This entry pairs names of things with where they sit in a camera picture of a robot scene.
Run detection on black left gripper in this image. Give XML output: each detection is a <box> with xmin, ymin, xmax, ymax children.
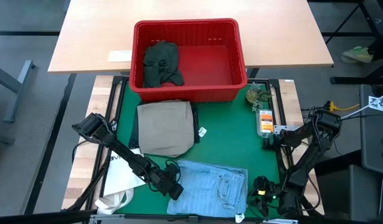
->
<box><xmin>144</xmin><ymin>161</ymin><xmax>184</xmax><ymax>202</ymax></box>

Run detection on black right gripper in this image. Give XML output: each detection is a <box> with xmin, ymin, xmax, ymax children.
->
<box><xmin>248</xmin><ymin>175</ymin><xmax>291</xmax><ymax>217</ymax></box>

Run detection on pale blue denim garment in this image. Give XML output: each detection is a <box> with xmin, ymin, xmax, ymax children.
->
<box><xmin>166</xmin><ymin>159</ymin><xmax>249</xmax><ymax>218</ymax></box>

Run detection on beige garment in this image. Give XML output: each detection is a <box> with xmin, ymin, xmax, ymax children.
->
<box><xmin>136</xmin><ymin>100</ymin><xmax>196</xmax><ymax>158</ymax></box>

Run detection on dark blue denim jeans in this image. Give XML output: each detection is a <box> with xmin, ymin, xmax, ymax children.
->
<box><xmin>128</xmin><ymin>101</ymin><xmax>201</xmax><ymax>149</ymax></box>

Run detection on red plastic laundry bin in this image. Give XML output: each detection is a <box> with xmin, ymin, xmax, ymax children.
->
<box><xmin>130</xmin><ymin>17</ymin><xmax>249</xmax><ymax>103</ymax></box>

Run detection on white canvas tote bag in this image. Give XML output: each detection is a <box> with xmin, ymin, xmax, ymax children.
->
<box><xmin>94</xmin><ymin>148</ymin><xmax>148</xmax><ymax>215</ymax></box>

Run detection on green table mat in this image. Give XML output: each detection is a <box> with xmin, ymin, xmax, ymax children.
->
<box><xmin>102</xmin><ymin>80</ymin><xmax>287</xmax><ymax>218</ymax></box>

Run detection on orange white printed card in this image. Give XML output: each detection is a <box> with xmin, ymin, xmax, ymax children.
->
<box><xmin>255</xmin><ymin>108</ymin><xmax>275</xmax><ymax>139</ymax></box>

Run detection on grey metal box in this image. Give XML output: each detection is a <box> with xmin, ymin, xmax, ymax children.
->
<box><xmin>314</xmin><ymin>164</ymin><xmax>382</xmax><ymax>222</ymax></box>

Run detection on small artificial potted plant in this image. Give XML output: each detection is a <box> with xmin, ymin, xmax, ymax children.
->
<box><xmin>245</xmin><ymin>82</ymin><xmax>273</xmax><ymax>112</ymax></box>

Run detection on black steel floor beam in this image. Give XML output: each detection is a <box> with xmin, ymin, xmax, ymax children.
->
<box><xmin>22</xmin><ymin>73</ymin><xmax>77</xmax><ymax>215</ymax></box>

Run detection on grey cabinet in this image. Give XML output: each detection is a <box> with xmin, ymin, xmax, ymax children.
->
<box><xmin>359</xmin><ymin>83</ymin><xmax>383</xmax><ymax>177</ymax></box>

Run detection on dark green garment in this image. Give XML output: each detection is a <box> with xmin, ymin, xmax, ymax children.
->
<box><xmin>143</xmin><ymin>40</ymin><xmax>186</xmax><ymax>88</ymax></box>

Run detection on white paper label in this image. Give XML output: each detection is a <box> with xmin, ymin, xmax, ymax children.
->
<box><xmin>107</xmin><ymin>49</ymin><xmax>133</xmax><ymax>63</ymax></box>

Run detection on white printed sign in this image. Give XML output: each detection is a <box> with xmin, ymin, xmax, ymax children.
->
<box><xmin>367</xmin><ymin>95</ymin><xmax>383</xmax><ymax>114</ymax></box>

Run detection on light wooden table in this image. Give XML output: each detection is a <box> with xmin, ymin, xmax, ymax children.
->
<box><xmin>47</xmin><ymin>0</ymin><xmax>334</xmax><ymax>74</ymax></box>

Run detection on person's green shoe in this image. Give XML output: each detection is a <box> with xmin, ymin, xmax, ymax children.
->
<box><xmin>340</xmin><ymin>45</ymin><xmax>374</xmax><ymax>65</ymax></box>

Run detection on grey table leg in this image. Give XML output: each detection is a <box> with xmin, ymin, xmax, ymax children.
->
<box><xmin>0</xmin><ymin>60</ymin><xmax>36</xmax><ymax>124</ymax></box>

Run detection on black table base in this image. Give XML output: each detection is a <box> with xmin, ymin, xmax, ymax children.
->
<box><xmin>321</xmin><ymin>0</ymin><xmax>383</xmax><ymax>85</ymax></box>

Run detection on person's leg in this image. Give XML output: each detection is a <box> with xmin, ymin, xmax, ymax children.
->
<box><xmin>367</xmin><ymin>35</ymin><xmax>383</xmax><ymax>62</ymax></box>

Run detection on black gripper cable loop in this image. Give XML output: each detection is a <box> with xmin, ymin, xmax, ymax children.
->
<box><xmin>164</xmin><ymin>159</ymin><xmax>182</xmax><ymax>184</ymax></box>

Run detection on white metal bracket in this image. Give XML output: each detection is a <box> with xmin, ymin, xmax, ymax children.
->
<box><xmin>262</xmin><ymin>218</ymin><xmax>300</xmax><ymax>224</ymax></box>

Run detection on black arm base cable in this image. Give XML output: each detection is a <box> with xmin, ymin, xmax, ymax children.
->
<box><xmin>71</xmin><ymin>139</ymin><xmax>89</xmax><ymax>163</ymax></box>

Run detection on yellow power cord plug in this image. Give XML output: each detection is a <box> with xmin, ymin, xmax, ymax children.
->
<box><xmin>326</xmin><ymin>100</ymin><xmax>361</xmax><ymax>113</ymax></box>

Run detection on white cable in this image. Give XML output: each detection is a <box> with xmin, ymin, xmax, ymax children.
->
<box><xmin>340</xmin><ymin>90</ymin><xmax>383</xmax><ymax>121</ymax></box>

